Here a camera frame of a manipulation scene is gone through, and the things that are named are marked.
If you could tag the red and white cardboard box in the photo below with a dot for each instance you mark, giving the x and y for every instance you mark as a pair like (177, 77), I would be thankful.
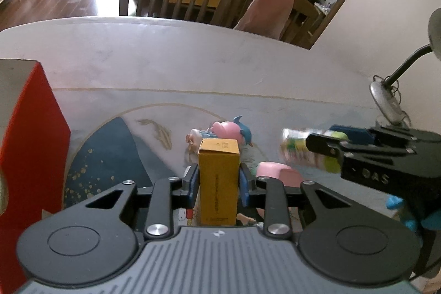
(34, 147)

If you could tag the yellow carton box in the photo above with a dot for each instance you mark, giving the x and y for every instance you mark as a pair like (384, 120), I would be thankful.
(219, 161)

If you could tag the pink heart shaped box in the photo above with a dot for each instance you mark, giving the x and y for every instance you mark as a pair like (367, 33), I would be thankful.
(288, 176)

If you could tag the wooden chair with pink cloth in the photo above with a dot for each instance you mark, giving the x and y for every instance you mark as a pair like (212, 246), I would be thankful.
(288, 21)

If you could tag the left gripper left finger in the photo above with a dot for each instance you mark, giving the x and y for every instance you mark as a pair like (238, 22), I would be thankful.
(177, 192)

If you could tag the pink cloth on chair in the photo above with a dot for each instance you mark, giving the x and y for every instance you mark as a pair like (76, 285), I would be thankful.
(266, 18)

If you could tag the green white drink can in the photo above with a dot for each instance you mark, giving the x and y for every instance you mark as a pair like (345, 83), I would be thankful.
(294, 151)

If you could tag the pink pig figurine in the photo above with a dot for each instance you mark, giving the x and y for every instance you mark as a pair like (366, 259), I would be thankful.
(234, 129)

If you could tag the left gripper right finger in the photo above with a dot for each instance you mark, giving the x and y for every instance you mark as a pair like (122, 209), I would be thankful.
(254, 191)

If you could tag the blue gloved hand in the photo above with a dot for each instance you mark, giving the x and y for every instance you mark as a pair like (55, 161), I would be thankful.
(407, 218)

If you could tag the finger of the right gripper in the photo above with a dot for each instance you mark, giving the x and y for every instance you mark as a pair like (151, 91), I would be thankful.
(363, 134)
(327, 145)

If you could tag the white printed tube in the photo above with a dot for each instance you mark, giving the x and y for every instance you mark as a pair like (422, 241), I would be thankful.
(184, 214)

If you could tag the blue patterned table mat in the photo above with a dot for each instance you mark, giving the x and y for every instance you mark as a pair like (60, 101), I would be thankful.
(138, 137)

